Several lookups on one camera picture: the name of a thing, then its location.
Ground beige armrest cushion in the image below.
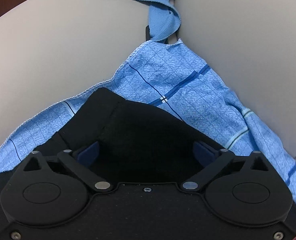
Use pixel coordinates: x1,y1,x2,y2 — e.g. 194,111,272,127
0,0,149,145

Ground black pants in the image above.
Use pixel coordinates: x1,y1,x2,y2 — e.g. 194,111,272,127
0,87,226,228

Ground blue plaid bed sheet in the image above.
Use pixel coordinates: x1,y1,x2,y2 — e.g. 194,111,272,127
0,0,296,218

